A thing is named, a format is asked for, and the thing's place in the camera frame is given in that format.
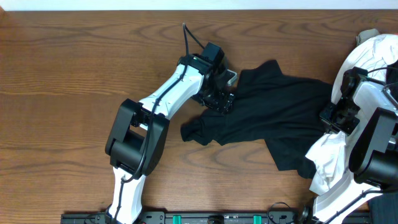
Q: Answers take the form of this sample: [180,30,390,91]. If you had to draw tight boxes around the black t-shirt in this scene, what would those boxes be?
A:
[180,60,332,179]

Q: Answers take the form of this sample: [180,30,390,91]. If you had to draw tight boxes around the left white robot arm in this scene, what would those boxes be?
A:
[105,53,237,223]

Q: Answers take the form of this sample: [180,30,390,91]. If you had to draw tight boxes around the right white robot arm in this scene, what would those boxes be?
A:
[300,67,397,223]

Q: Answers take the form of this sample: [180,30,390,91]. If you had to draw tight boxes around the white shirt in pile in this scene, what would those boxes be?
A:
[305,34,397,195]

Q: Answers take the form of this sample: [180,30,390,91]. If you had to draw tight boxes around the grey-beige garment in pile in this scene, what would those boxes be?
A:
[356,29,380,45]

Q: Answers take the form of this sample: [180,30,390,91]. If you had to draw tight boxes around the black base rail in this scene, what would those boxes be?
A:
[60,207,373,224]

